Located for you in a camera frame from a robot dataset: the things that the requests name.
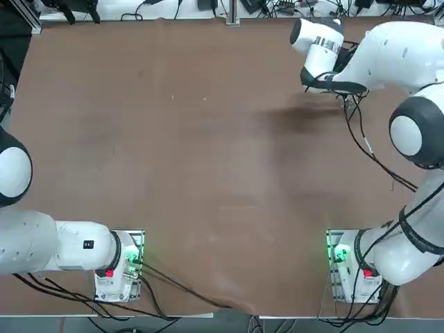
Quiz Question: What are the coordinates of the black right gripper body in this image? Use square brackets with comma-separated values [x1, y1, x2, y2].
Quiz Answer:
[333, 40, 359, 71]

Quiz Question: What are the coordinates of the aluminium frame profile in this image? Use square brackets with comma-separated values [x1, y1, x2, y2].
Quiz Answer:
[13, 0, 42, 35]

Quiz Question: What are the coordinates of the black wire tripod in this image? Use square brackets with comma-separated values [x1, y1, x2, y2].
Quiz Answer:
[341, 93, 365, 122]

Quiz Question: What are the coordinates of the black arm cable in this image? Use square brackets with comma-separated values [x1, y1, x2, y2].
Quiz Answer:
[341, 103, 417, 192]

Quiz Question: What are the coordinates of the black cable with white tag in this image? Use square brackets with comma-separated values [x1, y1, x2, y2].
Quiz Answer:
[353, 96, 419, 188]

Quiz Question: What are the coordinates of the aluminium frame post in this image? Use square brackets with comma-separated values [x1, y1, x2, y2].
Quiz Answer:
[225, 0, 241, 27]

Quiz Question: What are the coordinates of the black base cable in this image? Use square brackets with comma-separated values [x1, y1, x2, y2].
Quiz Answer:
[12, 272, 181, 320]
[317, 270, 400, 327]
[137, 262, 233, 309]

